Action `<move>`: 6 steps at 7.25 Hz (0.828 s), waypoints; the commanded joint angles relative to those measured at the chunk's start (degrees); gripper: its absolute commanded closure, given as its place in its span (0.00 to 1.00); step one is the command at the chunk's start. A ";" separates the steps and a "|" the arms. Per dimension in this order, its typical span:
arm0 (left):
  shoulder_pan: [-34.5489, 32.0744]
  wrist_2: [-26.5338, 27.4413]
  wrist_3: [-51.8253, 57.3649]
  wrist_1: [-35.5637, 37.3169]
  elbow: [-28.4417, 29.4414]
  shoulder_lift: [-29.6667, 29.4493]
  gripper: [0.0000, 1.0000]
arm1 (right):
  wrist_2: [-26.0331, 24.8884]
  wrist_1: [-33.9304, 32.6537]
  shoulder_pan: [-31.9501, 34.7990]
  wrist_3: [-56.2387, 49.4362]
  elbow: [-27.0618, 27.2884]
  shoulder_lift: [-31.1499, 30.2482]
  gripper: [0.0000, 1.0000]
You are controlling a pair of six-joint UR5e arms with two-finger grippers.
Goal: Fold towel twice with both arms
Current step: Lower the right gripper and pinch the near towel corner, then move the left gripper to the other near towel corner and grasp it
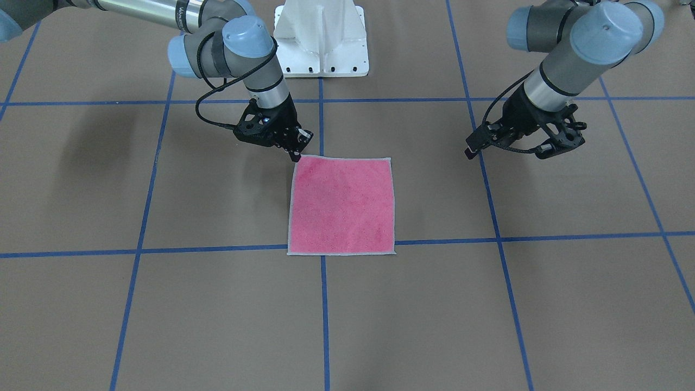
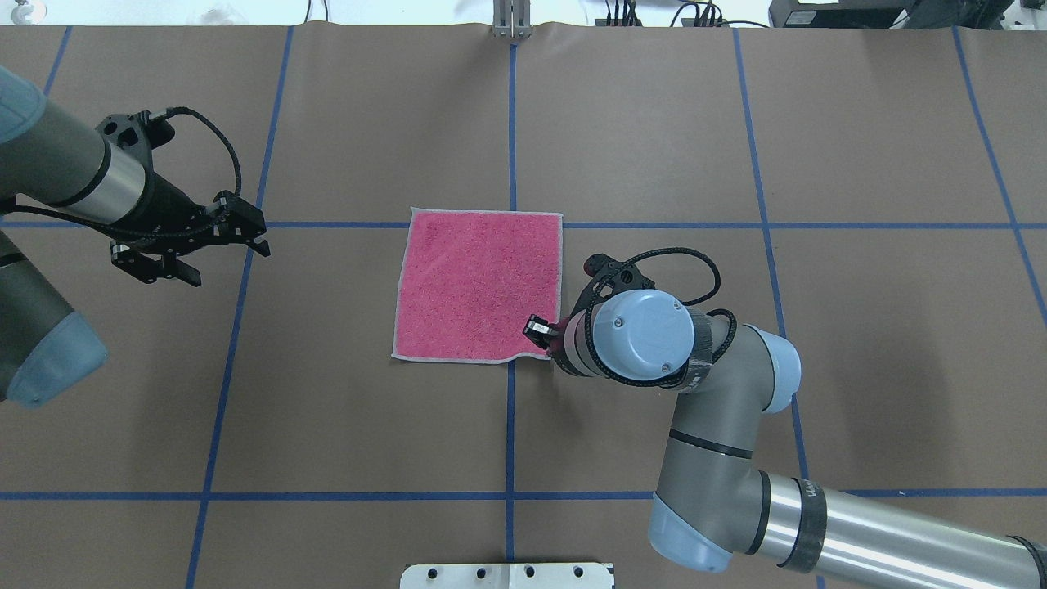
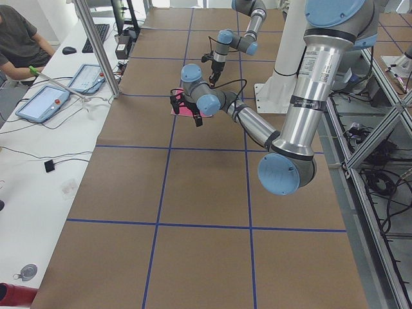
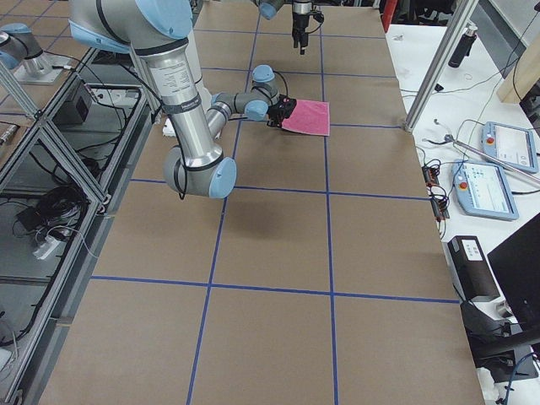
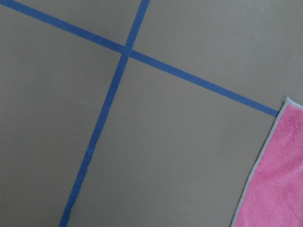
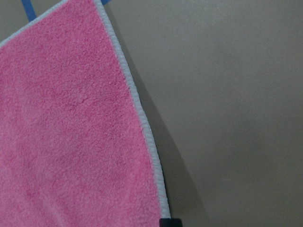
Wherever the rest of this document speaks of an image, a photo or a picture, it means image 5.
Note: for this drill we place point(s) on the pink towel grey back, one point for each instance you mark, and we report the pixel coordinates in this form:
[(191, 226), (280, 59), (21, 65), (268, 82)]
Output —
[(273, 193)]

